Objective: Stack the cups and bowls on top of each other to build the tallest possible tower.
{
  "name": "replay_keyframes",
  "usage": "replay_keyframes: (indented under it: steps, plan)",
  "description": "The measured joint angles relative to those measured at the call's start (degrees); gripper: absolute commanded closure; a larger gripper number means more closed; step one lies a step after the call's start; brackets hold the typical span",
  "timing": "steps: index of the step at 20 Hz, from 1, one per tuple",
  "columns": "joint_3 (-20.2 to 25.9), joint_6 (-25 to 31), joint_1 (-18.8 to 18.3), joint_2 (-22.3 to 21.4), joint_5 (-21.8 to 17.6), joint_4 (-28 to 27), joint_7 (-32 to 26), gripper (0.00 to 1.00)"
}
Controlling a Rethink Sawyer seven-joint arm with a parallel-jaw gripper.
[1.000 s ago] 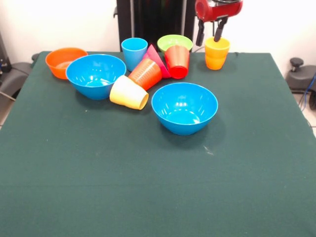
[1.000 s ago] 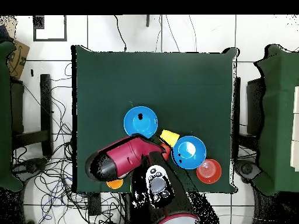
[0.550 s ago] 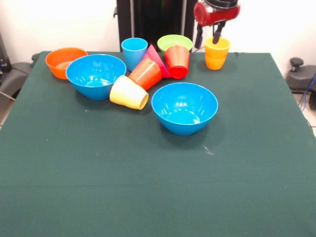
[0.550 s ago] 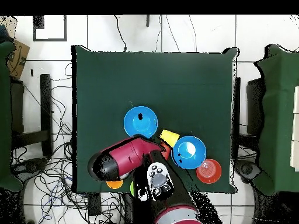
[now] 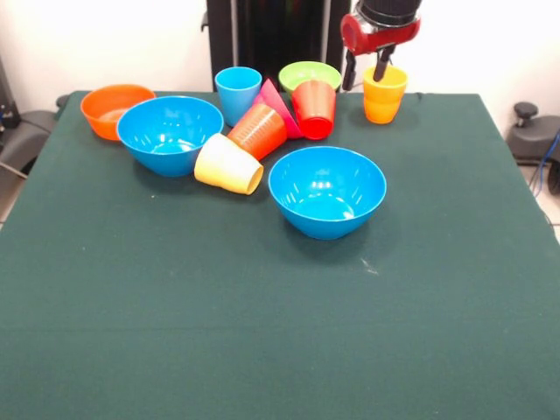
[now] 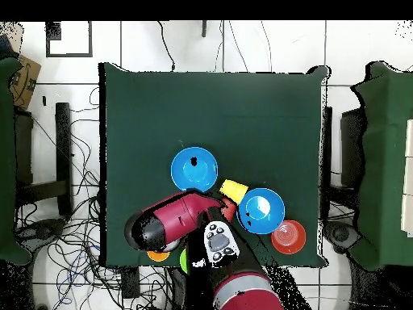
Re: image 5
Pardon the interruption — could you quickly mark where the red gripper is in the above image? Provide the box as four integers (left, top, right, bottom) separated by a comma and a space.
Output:
339, 11, 422, 92

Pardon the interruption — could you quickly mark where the green bowl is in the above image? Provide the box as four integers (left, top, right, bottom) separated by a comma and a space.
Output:
277, 60, 343, 94

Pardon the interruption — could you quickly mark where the red cup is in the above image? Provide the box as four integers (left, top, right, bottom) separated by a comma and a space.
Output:
290, 80, 338, 141

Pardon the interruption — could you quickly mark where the pink bowl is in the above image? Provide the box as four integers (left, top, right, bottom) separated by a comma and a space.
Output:
253, 78, 304, 140

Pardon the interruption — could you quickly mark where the large blue bowl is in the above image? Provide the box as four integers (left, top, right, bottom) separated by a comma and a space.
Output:
267, 145, 388, 241
115, 95, 226, 179

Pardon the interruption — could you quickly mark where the yellow cup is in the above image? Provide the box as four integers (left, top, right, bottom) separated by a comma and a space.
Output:
193, 132, 265, 196

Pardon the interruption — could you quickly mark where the light orange cup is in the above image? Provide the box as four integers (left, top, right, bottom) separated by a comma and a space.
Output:
361, 65, 409, 126

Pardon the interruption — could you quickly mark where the blue cup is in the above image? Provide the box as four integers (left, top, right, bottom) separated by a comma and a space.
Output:
213, 66, 263, 129

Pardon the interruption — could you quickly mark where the dark green tablecloth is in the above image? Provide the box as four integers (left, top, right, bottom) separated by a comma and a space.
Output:
0, 89, 560, 420

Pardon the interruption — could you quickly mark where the orange bowl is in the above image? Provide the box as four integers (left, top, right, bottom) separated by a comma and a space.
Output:
80, 83, 158, 142

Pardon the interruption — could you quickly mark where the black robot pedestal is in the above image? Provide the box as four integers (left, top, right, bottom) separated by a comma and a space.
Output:
200, 0, 356, 94

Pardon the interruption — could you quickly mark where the grey pedestal foot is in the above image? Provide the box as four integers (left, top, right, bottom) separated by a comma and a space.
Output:
507, 101, 560, 165
0, 94, 71, 176

